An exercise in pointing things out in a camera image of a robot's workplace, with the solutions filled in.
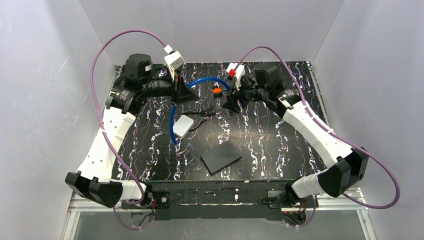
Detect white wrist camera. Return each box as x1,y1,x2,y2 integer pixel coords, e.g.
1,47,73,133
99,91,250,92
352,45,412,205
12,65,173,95
225,62,245,90
163,44,186,79

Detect orange black padlock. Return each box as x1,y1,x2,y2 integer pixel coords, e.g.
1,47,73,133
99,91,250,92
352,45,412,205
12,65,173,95
212,86,224,98

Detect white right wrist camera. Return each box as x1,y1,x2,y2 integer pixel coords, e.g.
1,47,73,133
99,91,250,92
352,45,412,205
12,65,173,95
225,62,245,90

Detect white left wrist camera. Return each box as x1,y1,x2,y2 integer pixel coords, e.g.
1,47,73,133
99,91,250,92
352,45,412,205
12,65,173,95
163,44,186,79

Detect white rectangular box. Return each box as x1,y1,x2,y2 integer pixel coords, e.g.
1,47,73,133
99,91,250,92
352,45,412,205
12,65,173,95
173,115,194,138

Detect blue cable lock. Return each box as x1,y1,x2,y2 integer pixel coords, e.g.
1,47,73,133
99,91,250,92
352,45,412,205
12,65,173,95
169,76,232,146

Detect black grey pliers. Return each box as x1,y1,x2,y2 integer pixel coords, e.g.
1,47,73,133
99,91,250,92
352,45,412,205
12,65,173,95
181,107,216,132

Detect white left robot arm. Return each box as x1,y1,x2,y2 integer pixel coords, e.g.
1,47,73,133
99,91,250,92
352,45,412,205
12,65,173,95
65,51,199,208

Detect aluminium frame rail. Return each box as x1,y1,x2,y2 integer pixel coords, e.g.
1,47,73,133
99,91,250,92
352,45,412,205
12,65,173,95
62,187,376,240

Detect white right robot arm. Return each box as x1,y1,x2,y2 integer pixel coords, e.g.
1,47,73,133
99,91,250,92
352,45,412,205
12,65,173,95
222,63,368,201

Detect black flat box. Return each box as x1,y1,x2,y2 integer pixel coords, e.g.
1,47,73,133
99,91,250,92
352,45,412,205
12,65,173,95
200,140,242,175

